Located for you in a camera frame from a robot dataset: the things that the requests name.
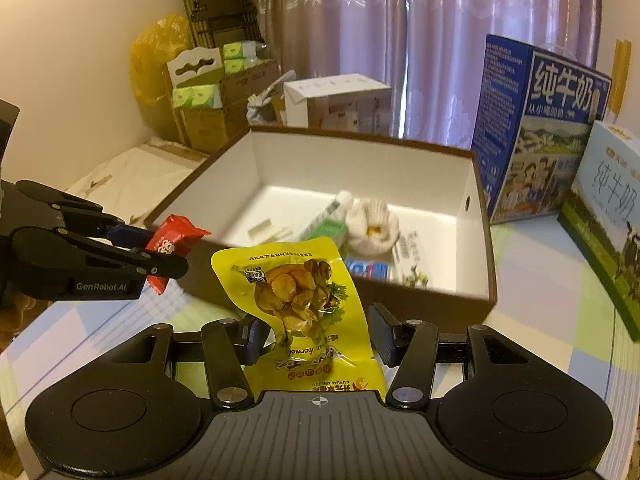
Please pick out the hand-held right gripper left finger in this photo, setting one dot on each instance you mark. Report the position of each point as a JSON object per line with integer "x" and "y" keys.
{"x": 255, "y": 335}

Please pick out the open box with flap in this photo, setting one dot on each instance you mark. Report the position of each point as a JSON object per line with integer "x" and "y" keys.
{"x": 340, "y": 100}

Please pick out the large cardboard box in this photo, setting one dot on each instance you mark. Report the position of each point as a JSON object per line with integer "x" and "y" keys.
{"x": 220, "y": 125}

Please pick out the folded metal rack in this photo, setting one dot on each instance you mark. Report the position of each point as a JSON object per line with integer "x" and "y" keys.
{"x": 220, "y": 5}

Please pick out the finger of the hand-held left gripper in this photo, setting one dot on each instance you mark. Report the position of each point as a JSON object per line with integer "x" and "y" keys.
{"x": 160, "y": 265}
{"x": 125, "y": 232}

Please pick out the stack of green tissue packs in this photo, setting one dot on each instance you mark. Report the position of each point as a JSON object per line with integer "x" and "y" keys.
{"x": 197, "y": 96}

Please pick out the person's left hand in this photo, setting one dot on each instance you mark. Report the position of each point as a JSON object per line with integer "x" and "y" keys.
{"x": 15, "y": 310}

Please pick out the brown cardboard box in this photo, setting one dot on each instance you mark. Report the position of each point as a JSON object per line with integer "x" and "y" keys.
{"x": 430, "y": 305}

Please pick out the white ointment box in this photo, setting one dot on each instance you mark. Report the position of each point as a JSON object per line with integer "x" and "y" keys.
{"x": 412, "y": 260}

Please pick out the dark blue milk carton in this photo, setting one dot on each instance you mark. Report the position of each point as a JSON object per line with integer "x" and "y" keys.
{"x": 535, "y": 110}

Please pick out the yellow plastic bag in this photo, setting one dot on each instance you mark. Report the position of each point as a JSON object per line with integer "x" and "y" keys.
{"x": 150, "y": 70}

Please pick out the red snack packet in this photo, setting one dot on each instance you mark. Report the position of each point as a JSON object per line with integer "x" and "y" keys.
{"x": 172, "y": 235}

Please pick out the yellow snack packet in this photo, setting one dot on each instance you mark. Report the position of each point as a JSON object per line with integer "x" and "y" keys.
{"x": 300, "y": 280}

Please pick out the plaid tablecloth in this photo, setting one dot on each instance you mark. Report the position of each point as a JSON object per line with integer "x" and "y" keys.
{"x": 525, "y": 285}

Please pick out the light blue milk carton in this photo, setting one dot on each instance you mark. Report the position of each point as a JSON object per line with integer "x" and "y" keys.
{"x": 605, "y": 200}

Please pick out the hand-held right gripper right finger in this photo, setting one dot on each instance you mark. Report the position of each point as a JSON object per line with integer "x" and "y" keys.
{"x": 382, "y": 335}

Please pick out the pink curtain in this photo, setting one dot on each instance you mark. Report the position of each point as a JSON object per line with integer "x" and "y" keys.
{"x": 425, "y": 35}

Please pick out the blue and white tube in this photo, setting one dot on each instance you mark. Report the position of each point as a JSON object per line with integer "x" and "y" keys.
{"x": 367, "y": 269}

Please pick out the crumpled plastic bag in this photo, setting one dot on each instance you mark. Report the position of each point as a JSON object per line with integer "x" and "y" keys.
{"x": 262, "y": 102}

